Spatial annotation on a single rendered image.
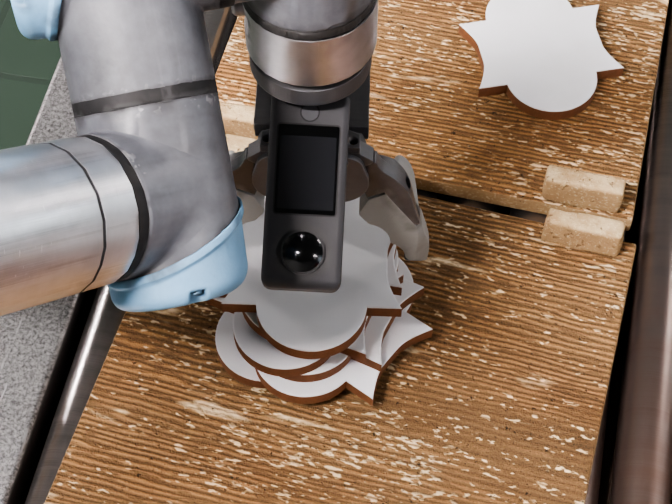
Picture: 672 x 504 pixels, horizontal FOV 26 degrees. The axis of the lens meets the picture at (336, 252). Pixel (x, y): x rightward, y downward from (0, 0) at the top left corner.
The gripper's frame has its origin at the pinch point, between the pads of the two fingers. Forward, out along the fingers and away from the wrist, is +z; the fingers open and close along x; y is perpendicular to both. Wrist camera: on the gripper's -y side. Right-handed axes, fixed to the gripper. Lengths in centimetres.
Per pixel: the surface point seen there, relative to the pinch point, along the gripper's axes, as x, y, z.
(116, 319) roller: 14.7, 0.9, 9.5
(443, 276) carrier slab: -9.4, 4.5, 7.8
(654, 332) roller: -24.9, 1.1, 9.4
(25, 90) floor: 53, 99, 101
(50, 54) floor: 50, 107, 101
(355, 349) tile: -3.0, -4.7, 3.1
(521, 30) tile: -15.9, 28.0, 6.6
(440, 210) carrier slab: -9.2, 10.4, 7.8
